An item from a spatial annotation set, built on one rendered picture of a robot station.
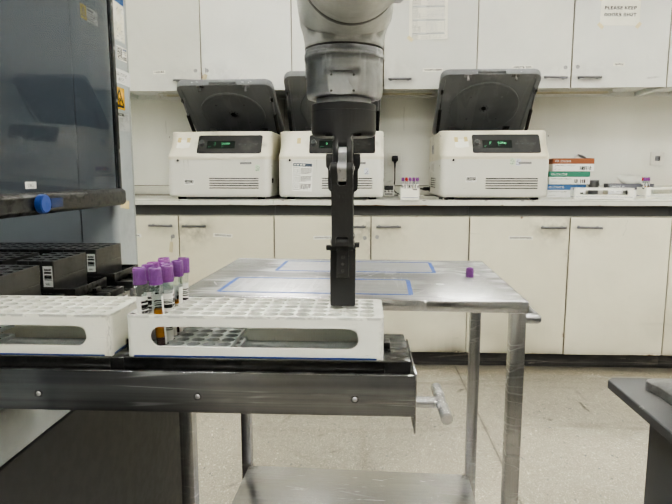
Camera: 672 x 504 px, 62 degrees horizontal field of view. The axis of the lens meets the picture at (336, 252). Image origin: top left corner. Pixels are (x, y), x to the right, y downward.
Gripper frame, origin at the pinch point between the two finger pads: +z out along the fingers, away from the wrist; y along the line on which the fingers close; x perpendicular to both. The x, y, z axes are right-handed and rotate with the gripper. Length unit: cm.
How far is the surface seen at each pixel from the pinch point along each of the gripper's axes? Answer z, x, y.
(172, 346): 7.6, -19.5, 4.7
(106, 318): 4.4, -27.1, 4.9
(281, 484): 62, -17, -61
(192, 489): 44, -28, -27
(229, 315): 3.9, -12.8, 4.5
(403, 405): 13.3, 7.0, 6.8
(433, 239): 21, 40, -229
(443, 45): -83, 46, -258
